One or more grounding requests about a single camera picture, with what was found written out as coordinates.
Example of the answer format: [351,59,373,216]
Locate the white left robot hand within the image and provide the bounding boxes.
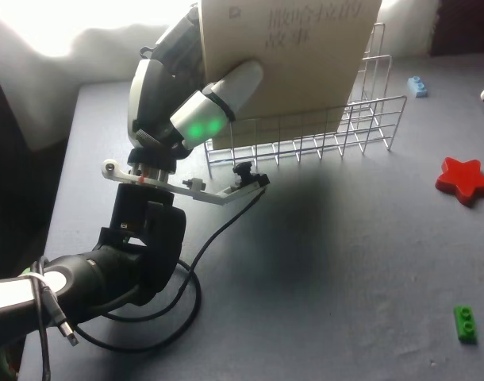
[126,3,265,154]

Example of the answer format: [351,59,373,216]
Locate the tan book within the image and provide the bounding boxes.
[198,0,384,152]

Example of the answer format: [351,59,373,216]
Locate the blue toy brick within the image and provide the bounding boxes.
[407,75,430,99]

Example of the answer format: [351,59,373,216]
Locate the red star block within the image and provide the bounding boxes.
[434,156,484,209]

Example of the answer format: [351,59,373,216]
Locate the green toy brick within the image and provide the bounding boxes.
[452,304,478,346]

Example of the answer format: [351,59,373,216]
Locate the metal wire rack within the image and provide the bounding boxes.
[203,21,409,174]

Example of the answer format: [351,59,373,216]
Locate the long black cable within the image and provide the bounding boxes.
[72,185,267,353]

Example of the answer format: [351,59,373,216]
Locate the black cable with USB plug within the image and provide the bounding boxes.
[26,256,81,381]

